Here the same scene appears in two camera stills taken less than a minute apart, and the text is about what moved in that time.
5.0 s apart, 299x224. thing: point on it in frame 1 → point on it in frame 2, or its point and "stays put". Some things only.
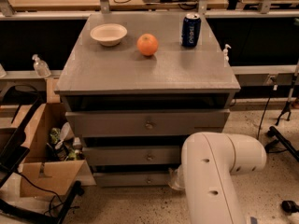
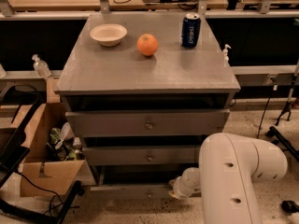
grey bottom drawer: x=132 y=178 → x=131 y=192
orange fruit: x=147 y=44 stays put
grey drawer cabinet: x=133 y=92 stays put
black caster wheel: x=289 y=207 stays put
